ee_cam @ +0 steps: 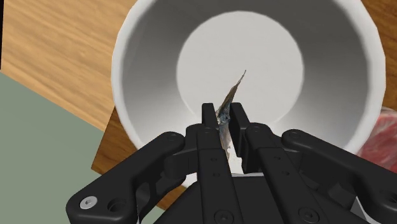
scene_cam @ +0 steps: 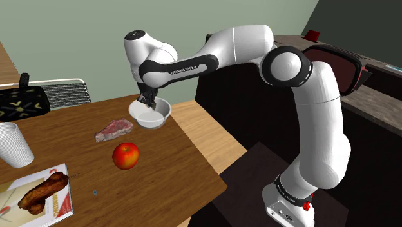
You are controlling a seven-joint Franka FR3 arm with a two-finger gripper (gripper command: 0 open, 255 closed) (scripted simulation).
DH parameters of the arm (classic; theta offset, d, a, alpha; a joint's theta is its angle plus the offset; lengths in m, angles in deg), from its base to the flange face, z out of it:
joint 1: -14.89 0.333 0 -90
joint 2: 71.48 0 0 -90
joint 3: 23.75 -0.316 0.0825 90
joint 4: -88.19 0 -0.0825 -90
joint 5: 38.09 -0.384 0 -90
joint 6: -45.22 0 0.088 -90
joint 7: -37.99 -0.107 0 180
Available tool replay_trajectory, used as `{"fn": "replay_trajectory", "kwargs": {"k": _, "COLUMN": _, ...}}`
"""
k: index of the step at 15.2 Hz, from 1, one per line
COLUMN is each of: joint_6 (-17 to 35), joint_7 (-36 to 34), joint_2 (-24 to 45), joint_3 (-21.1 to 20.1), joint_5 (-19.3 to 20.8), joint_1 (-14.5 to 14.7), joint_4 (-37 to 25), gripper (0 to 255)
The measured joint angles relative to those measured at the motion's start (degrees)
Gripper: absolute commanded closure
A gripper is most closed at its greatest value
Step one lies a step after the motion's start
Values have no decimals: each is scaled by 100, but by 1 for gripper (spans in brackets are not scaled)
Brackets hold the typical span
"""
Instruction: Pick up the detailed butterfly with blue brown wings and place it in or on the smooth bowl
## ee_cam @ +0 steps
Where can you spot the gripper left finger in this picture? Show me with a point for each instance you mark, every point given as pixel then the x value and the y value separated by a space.
pixel 145 167

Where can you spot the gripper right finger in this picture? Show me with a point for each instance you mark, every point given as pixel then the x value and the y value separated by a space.
pixel 310 164

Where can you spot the thin grey brown object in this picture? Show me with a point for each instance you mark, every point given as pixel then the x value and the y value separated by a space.
pixel 228 107

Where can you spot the red translucent object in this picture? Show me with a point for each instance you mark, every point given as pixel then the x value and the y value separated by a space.
pixel 380 145

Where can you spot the white bowl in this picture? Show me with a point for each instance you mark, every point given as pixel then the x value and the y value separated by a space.
pixel 192 93

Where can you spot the wooden table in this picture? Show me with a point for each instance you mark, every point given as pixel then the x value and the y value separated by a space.
pixel 62 56

